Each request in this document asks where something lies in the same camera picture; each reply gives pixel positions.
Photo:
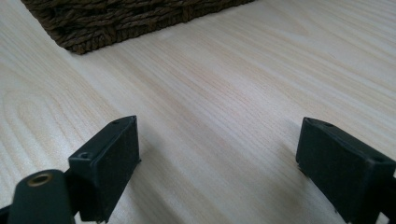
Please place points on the dark brown woven basket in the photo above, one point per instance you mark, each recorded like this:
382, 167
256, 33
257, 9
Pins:
124, 21

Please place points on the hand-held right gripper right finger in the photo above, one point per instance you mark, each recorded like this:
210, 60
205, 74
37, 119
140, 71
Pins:
342, 168

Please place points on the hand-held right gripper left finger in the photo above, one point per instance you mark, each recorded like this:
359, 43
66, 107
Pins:
106, 168

